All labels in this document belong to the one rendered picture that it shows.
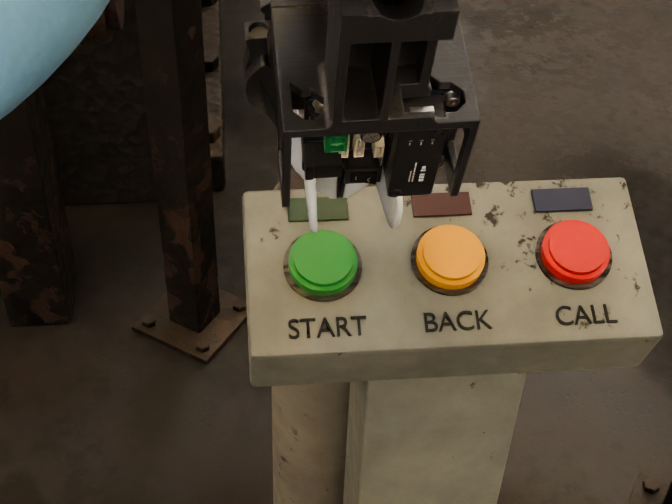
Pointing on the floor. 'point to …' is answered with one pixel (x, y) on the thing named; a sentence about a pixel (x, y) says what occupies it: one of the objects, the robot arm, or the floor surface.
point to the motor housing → (38, 207)
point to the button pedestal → (442, 330)
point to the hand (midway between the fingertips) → (338, 167)
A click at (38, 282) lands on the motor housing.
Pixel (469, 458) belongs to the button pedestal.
